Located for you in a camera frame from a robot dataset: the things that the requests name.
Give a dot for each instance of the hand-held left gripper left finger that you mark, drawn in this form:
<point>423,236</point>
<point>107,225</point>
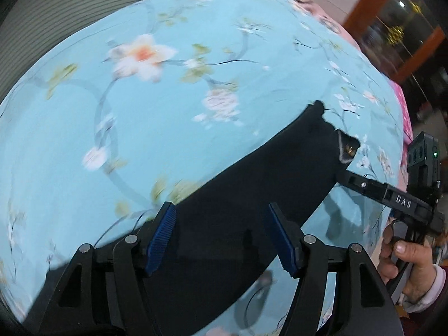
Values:
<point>161,237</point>

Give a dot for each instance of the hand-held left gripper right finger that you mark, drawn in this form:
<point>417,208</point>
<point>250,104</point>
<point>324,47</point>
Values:
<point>282,243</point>

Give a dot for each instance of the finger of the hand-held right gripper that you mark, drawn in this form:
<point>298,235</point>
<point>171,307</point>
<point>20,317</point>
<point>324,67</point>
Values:
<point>362,183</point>

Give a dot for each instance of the black pants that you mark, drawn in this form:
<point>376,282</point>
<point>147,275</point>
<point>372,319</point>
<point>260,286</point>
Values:
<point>224,213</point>

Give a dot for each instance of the person's right forearm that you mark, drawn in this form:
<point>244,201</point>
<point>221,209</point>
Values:
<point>425,295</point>

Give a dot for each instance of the person's right hand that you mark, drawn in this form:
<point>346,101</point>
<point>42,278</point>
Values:
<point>413,266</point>

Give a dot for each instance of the blue floral bed sheet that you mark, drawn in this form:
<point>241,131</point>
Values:
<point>150,119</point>

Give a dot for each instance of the wooden glass-door cabinet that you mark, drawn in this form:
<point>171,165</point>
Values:
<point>399,24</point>

